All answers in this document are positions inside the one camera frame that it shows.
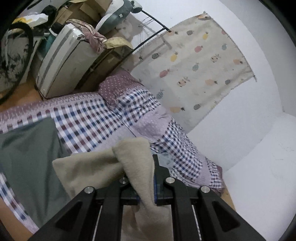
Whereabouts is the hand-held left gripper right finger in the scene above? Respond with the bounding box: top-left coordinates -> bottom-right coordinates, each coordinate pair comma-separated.
153,154 -> 266,241

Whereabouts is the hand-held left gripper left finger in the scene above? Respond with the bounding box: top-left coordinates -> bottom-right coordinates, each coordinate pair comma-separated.
28,177 -> 141,241

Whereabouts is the beige garment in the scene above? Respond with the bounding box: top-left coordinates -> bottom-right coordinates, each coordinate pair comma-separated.
52,137 -> 174,241

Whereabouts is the metal clothes rack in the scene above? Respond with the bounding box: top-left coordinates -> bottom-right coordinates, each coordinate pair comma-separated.
133,9 -> 171,52

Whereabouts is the checked and dotted quilt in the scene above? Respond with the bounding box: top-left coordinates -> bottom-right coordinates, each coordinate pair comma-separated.
98,70 -> 225,195

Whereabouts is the checked bed sheet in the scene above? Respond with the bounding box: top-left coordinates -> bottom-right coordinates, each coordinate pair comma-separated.
0,91 -> 125,234

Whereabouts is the grey-green garment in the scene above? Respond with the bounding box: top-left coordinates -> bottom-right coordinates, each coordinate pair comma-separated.
0,117 -> 72,229

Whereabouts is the pineapple print curtain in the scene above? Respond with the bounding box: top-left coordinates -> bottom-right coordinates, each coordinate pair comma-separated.
132,13 -> 257,132

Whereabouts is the silver suitcase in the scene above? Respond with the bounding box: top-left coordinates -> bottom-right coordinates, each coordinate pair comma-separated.
35,23 -> 111,100

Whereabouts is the yellow cloth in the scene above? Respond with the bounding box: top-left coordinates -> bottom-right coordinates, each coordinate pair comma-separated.
103,37 -> 134,49

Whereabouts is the pink cloth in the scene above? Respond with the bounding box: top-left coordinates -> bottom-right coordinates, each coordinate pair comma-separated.
66,19 -> 108,52

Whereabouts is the grey plush toy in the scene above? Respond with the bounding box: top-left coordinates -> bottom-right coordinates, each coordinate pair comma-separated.
95,0 -> 142,35

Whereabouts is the white printed bag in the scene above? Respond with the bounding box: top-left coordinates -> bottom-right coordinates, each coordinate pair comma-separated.
0,32 -> 33,86

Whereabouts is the white plastic bag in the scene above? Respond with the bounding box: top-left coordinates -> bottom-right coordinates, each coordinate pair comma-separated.
14,13 -> 49,26

